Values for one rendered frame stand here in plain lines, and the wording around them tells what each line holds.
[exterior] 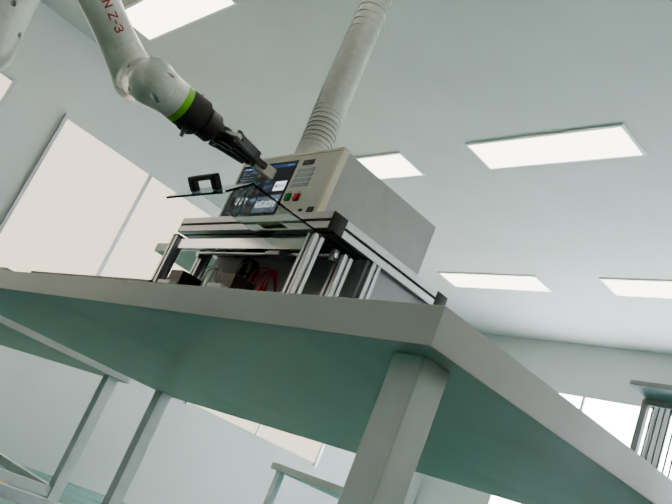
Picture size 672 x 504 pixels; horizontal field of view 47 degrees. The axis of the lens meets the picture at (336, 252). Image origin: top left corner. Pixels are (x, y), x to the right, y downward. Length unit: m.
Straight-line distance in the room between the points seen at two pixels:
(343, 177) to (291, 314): 0.92
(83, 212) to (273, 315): 5.77
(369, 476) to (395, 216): 1.24
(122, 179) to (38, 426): 2.15
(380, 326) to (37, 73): 6.02
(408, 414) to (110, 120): 6.22
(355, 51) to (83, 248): 3.58
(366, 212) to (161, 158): 5.27
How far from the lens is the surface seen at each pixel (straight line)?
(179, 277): 2.03
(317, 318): 1.01
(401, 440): 0.89
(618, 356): 8.86
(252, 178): 2.19
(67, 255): 6.74
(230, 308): 1.17
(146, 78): 1.77
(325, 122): 3.66
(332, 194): 1.90
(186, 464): 7.50
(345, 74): 3.84
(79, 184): 6.80
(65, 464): 3.51
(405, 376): 0.91
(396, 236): 2.05
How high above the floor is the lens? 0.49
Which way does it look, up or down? 18 degrees up
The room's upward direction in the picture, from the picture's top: 23 degrees clockwise
